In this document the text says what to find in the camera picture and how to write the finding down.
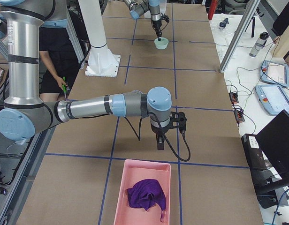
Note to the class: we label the folded dark blue umbrella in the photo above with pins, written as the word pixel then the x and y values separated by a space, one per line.
pixel 223 23

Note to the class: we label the light green ceramic bowl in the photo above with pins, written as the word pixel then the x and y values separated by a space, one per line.
pixel 161 43

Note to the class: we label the left orange cable hub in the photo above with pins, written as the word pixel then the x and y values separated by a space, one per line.
pixel 233 97

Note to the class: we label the lower blue teach pendant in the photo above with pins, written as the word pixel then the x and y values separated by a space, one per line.
pixel 273 98

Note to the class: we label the pink plastic box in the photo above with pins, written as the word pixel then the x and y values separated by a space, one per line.
pixel 133 172

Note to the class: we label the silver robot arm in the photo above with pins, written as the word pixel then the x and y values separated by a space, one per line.
pixel 25 113
pixel 153 6

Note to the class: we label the aluminium frame post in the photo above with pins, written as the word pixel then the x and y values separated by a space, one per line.
pixel 248 14

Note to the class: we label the seated person in black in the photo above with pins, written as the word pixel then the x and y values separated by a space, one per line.
pixel 58 55

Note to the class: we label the blue teach pendant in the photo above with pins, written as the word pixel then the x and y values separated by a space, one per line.
pixel 275 73
pixel 273 98

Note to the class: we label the upper blue teach pendant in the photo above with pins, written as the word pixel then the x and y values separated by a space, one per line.
pixel 275 73

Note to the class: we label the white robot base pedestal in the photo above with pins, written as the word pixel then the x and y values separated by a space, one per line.
pixel 101 61

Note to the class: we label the orange cable hub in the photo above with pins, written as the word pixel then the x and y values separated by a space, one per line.
pixel 233 97
pixel 239 116

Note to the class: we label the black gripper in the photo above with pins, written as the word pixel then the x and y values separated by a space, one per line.
pixel 156 24
pixel 158 130

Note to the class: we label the right orange cable hub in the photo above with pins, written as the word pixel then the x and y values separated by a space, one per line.
pixel 239 116

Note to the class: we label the black monitor on stand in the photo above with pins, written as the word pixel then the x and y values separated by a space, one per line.
pixel 273 140

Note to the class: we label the clear water bottle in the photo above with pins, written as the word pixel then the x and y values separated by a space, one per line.
pixel 260 43

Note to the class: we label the purple microfiber cloth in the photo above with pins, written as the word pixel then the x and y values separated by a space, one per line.
pixel 145 194

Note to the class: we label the green handled tool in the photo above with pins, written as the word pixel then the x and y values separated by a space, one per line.
pixel 64 87

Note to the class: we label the black labelled equipment case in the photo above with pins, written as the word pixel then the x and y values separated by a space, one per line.
pixel 253 152

